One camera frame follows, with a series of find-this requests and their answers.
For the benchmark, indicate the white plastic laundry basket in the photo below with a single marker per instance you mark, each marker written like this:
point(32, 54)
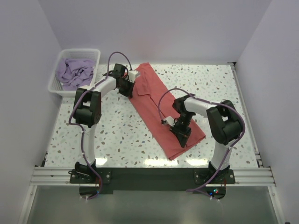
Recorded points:
point(55, 86)

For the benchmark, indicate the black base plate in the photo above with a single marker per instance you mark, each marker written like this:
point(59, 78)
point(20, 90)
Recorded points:
point(142, 179)

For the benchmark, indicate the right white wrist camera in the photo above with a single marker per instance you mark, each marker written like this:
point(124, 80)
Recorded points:
point(168, 121)

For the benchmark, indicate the salmon red t-shirt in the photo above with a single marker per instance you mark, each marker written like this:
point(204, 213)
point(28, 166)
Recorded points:
point(147, 92)

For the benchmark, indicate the purple t-shirt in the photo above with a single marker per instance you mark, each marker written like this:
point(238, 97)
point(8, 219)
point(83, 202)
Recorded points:
point(74, 73)

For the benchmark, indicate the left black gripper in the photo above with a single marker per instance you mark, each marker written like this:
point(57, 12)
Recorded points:
point(129, 93)

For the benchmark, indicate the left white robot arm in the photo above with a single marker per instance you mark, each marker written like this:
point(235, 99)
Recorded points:
point(87, 112)

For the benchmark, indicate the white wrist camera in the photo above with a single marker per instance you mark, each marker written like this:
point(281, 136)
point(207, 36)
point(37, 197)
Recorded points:
point(133, 75)
point(168, 121)

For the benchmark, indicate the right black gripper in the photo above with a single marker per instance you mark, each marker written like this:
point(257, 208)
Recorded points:
point(182, 136)

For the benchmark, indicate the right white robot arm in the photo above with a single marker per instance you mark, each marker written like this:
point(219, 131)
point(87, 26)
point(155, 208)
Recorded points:
point(226, 125)

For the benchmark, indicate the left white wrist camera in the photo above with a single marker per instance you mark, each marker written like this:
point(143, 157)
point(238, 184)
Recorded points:
point(133, 75)

